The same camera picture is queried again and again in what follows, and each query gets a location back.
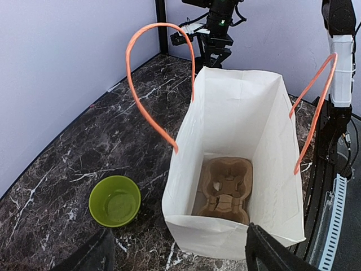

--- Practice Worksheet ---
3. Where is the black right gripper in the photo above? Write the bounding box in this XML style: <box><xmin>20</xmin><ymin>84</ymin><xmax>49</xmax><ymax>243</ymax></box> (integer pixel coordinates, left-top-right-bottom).
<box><xmin>199</xmin><ymin>11</ymin><xmax>234</xmax><ymax>68</ymax></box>

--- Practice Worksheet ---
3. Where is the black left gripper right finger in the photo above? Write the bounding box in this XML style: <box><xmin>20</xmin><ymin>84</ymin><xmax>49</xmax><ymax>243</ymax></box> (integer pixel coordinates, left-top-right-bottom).
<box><xmin>245</xmin><ymin>222</ymin><xmax>317</xmax><ymax>270</ymax></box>

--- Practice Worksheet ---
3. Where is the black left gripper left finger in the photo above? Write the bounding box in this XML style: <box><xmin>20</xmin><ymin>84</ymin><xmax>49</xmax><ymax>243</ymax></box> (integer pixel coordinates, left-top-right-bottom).
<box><xmin>51</xmin><ymin>228</ymin><xmax>115</xmax><ymax>271</ymax></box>

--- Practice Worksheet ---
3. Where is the white paper takeout bag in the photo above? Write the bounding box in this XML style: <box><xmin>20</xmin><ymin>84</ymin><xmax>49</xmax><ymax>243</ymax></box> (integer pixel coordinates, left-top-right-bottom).
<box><xmin>125</xmin><ymin>22</ymin><xmax>338</xmax><ymax>260</ymax></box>

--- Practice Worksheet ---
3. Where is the brown cardboard cup carrier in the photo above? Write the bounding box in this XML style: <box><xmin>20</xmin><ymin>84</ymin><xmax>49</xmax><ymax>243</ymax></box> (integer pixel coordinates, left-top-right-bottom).
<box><xmin>195</xmin><ymin>157</ymin><xmax>253</xmax><ymax>225</ymax></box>

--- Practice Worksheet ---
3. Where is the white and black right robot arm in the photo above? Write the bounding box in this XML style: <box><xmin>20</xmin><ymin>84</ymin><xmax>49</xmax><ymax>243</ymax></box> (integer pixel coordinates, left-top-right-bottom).
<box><xmin>188</xmin><ymin>1</ymin><xmax>359</xmax><ymax>108</ymax></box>

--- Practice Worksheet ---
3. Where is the lime green plastic bowl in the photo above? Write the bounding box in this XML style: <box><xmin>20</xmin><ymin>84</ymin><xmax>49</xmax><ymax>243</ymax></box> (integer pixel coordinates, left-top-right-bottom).
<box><xmin>89</xmin><ymin>175</ymin><xmax>142</xmax><ymax>228</ymax></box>

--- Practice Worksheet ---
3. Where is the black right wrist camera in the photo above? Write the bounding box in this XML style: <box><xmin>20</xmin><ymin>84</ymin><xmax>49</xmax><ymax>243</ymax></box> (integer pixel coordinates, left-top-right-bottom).
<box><xmin>170</xmin><ymin>23</ymin><xmax>210</xmax><ymax>46</ymax></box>

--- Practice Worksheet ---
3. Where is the black right frame post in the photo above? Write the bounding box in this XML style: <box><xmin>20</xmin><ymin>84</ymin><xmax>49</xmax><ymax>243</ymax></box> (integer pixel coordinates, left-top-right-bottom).
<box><xmin>155</xmin><ymin>0</ymin><xmax>169</xmax><ymax>55</ymax></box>

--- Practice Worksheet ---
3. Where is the grey slotted cable duct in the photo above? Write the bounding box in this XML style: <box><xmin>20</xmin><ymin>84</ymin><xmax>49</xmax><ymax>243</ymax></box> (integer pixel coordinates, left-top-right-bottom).
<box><xmin>318</xmin><ymin>174</ymin><xmax>347</xmax><ymax>270</ymax></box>

